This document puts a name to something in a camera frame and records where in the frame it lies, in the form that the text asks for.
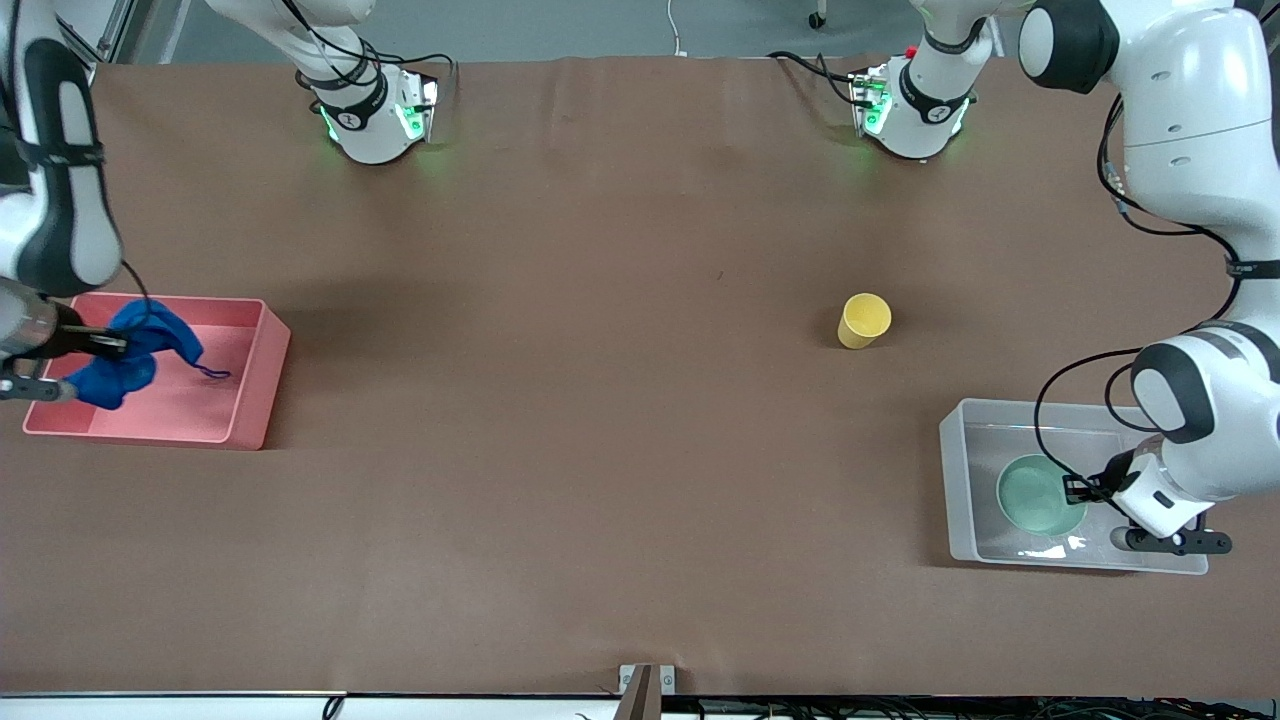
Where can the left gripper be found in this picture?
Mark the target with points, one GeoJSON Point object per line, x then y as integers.
{"type": "Point", "coordinates": [1107, 482]}

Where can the grey metal camera bracket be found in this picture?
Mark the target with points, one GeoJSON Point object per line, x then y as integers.
{"type": "Point", "coordinates": [646, 690]}

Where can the clear plastic box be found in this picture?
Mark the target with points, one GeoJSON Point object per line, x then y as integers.
{"type": "Point", "coordinates": [970, 470]}

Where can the blue cloth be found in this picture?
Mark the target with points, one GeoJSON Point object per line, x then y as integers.
{"type": "Point", "coordinates": [150, 335]}

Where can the brown paper table cover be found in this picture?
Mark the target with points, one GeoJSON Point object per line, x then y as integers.
{"type": "Point", "coordinates": [640, 420]}

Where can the yellow plastic cup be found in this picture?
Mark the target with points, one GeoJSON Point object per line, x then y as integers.
{"type": "Point", "coordinates": [862, 322]}

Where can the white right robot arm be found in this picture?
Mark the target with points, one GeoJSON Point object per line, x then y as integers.
{"type": "Point", "coordinates": [375, 135]}

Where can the aluminium frame profile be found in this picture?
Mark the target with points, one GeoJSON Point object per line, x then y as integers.
{"type": "Point", "coordinates": [110, 30]}

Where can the pink plastic box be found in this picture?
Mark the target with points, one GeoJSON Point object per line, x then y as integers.
{"type": "Point", "coordinates": [190, 400]}

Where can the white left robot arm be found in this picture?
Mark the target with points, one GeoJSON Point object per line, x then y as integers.
{"type": "Point", "coordinates": [1190, 100]}

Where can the mint green bowl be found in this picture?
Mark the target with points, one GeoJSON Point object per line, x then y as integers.
{"type": "Point", "coordinates": [1035, 495]}

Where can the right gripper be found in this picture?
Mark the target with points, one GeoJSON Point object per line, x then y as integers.
{"type": "Point", "coordinates": [72, 340]}

